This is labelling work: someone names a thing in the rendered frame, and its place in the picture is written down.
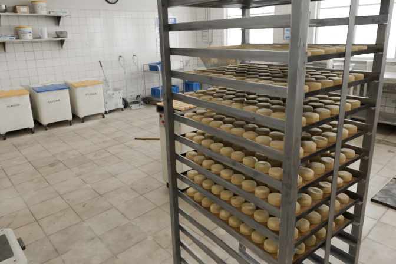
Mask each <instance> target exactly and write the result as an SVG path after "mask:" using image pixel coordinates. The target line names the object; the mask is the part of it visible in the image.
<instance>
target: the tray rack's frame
mask: <svg viewBox="0 0 396 264"><path fill-rule="evenodd" d="M394 1H395V0H381V2H380V7H379V15H381V14H389V16H388V24H379V25H377V34H376V39H375V43H376V44H385V47H384V53H383V54H374V57H373V62H372V72H380V73H381V76H380V81H379V82H370V85H369V94H368V98H372V99H377V106H376V108H375V109H373V110H371V109H367V112H366V118H365V124H371V125H374V128H373V133H372V134H370V135H366V134H364V135H363V141H362V148H365V149H369V150H370V155H369V158H368V159H366V160H364V159H360V164H359V171H363V172H365V173H367V180H366V181H365V182H363V183H360V182H358V183H357V191H356V193H359V194H362V195H364V202H363V204H361V205H357V204H355V205H354V214H356V215H358V216H361V224H360V225H358V226H357V227H356V226H354V225H352V228H351V234H353V235H354V236H356V237H358V244H357V245H356V246H355V247H353V246H351V245H350V246H349V251H348V253H349V254H351V255H353V256H355V257H356V258H355V264H358V259H359V251H360V246H361V238H362V230H363V225H364V217H365V208H366V203H367V196H368V187H369V179H370V174H371V166H372V158H373V153H374V145H375V136H376V132H377V124H378V115H379V110H380V102H381V94H382V86H383V81H384V73H385V65H386V60H387V52H388V44H389V38H390V30H391V23H392V14H393V9H394ZM356 5H357V0H350V6H349V17H348V29H347V35H346V47H345V58H344V69H343V76H342V87H341V98H340V105H339V116H338V127H337V134H336V145H335V156H334V168H333V174H332V185H331V196H330V203H329V214H328V225H327V232H326V244H325V254H324V264H328V263H329V253H330V247H331V236H332V225H333V219H334V208H335V198H336V187H337V181H338V170H339V159H340V153H341V143H342V132H343V126H344V115H345V105H346V99H347V88H348V77H349V66H350V60H351V50H352V39H353V33H354V22H355V11H356ZM309 8H310V0H292V1H291V24H290V36H289V58H288V80H287V93H286V115H285V138H284V149H283V172H282V194H281V207H280V229H279V252H278V264H292V261H293V243H294V234H295V217H296V200H297V190H298V173H299V156H300V147H301V130H302V112H303V95H304V86H305V69H306V52H307V42H308V25H309Z"/></svg>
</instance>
